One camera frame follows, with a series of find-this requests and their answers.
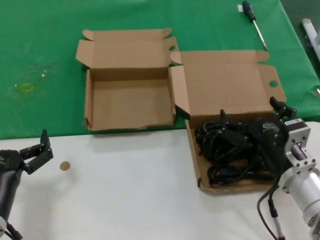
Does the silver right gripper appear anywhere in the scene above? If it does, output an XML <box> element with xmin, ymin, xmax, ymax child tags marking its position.
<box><xmin>219</xmin><ymin>96</ymin><xmax>320</xmax><ymax>176</ymax></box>

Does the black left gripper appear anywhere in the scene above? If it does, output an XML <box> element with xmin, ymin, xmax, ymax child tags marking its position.
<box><xmin>0</xmin><ymin>129</ymin><xmax>54</xmax><ymax>175</ymax></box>

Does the open cardboard box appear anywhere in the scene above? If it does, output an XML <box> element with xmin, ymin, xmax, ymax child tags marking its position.
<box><xmin>75</xmin><ymin>27</ymin><xmax>180</xmax><ymax>132</ymax></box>
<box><xmin>169</xmin><ymin>49</ymin><xmax>288</xmax><ymax>193</ymax></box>

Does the yellow rubber band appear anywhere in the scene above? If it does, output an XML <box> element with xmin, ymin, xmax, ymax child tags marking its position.
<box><xmin>19</xmin><ymin>82</ymin><xmax>35</xmax><ymax>93</ymax></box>

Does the grey metal profile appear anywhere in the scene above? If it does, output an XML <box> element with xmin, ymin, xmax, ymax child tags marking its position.
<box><xmin>301</xmin><ymin>17</ymin><xmax>320</xmax><ymax>59</ymax></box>

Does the green tablecloth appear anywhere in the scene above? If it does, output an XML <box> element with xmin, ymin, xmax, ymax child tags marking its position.
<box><xmin>0</xmin><ymin>0</ymin><xmax>320</xmax><ymax>141</ymax></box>

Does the black right wrist camera housing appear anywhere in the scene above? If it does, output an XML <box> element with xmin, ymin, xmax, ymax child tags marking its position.
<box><xmin>246</xmin><ymin>117</ymin><xmax>291</xmax><ymax>181</ymax></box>

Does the black power cord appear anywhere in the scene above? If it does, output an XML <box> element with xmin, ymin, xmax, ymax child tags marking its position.
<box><xmin>195</xmin><ymin>121</ymin><xmax>251</xmax><ymax>161</ymax></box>
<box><xmin>214</xmin><ymin>147</ymin><xmax>266</xmax><ymax>168</ymax></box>
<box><xmin>207</xmin><ymin>163</ymin><xmax>276</xmax><ymax>187</ymax></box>

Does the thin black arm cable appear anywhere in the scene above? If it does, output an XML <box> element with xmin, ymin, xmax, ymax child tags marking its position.
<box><xmin>256</xmin><ymin>179</ymin><xmax>281</xmax><ymax>240</ymax></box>

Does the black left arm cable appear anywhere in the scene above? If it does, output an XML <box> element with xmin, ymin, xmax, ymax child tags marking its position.
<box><xmin>3</xmin><ymin>221</ymin><xmax>23</xmax><ymax>240</ymax></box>

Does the cable with silver connector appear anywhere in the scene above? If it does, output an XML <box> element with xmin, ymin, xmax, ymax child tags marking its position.
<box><xmin>266</xmin><ymin>191</ymin><xmax>286</xmax><ymax>240</ymax></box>

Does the green handled screwdriver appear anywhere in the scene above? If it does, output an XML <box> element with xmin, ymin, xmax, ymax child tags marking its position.
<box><xmin>241</xmin><ymin>0</ymin><xmax>268</xmax><ymax>50</ymax></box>

